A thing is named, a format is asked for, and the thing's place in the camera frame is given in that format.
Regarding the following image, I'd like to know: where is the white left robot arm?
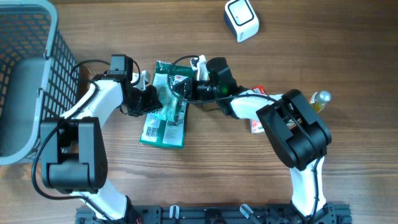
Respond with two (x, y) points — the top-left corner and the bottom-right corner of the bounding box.
(31, 54), (162, 223)

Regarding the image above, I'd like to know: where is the green glove package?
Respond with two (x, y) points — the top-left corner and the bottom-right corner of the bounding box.
(140, 60), (195, 149)

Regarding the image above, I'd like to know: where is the yellow oil bottle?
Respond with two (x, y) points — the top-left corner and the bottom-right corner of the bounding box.
(309, 90), (331, 113)

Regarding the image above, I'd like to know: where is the light green sachet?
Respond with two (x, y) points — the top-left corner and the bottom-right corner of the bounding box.
(152, 84), (180, 121)

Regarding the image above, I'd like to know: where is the orange tissue pack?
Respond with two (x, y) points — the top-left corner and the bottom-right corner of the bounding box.
(250, 119), (264, 134)

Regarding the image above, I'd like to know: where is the grey plastic basket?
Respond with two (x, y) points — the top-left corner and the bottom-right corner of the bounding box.
(1, 1), (79, 166)

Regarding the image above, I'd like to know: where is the red sachet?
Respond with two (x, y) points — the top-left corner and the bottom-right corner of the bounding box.
(252, 85), (267, 95)

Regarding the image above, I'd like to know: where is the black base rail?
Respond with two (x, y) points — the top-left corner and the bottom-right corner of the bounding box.
(75, 203), (353, 224)

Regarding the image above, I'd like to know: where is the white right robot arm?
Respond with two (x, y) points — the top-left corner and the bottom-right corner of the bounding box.
(167, 55), (331, 223)

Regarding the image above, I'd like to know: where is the white barcode scanner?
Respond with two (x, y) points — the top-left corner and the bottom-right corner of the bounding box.
(224, 0), (259, 42)

